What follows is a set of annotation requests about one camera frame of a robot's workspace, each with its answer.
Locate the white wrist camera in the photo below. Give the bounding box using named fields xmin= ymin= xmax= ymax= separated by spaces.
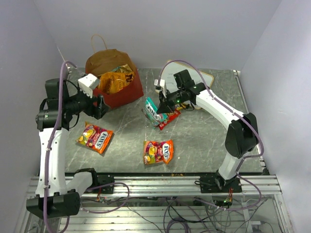
xmin=78 ymin=73 xmax=100 ymax=98
xmin=154 ymin=79 xmax=168 ymax=98

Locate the orange kettle chip bag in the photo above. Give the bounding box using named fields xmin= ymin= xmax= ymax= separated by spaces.
xmin=98 ymin=72 xmax=134 ymax=95

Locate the teal Fox's candy bag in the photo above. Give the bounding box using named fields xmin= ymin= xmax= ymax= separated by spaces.
xmin=142 ymin=97 xmax=168 ymax=127

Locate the yellow M&M's packet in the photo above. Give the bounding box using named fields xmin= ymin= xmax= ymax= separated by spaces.
xmin=175 ymin=103 xmax=189 ymax=111

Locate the red brown paper bag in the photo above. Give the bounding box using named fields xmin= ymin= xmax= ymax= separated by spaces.
xmin=85 ymin=35 xmax=144 ymax=109

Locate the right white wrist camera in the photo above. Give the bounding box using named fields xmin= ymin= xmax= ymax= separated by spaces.
xmin=154 ymin=79 xmax=168 ymax=98

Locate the brown kraft chip bag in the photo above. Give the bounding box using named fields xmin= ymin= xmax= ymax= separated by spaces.
xmin=112 ymin=64 xmax=135 ymax=79

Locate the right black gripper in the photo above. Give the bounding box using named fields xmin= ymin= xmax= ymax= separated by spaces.
xmin=156 ymin=88 xmax=185 ymax=114

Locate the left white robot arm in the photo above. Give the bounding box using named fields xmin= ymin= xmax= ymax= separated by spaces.
xmin=26 ymin=74 xmax=109 ymax=219

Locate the red snack packet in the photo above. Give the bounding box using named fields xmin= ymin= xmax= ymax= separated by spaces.
xmin=158 ymin=109 xmax=181 ymax=130

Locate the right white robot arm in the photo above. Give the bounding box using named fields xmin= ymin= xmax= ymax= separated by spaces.
xmin=154 ymin=69 xmax=259 ymax=192

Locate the small whiteboard with writing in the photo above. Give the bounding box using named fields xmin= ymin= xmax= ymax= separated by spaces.
xmin=158 ymin=60 xmax=217 ymax=113

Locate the orange Fox's fruits bag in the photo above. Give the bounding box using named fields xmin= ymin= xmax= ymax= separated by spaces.
xmin=143 ymin=140 xmax=174 ymax=165

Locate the loose cable bundle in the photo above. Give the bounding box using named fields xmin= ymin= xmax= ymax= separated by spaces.
xmin=80 ymin=181 xmax=265 ymax=233

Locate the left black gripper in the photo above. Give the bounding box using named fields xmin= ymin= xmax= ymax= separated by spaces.
xmin=65 ymin=85 xmax=111 ymax=119

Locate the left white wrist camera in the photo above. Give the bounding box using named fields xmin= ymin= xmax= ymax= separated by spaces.
xmin=78 ymin=73 xmax=100 ymax=98

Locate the aluminium rail frame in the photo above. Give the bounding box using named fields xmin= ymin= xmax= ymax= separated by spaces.
xmin=14 ymin=173 xmax=294 ymax=233

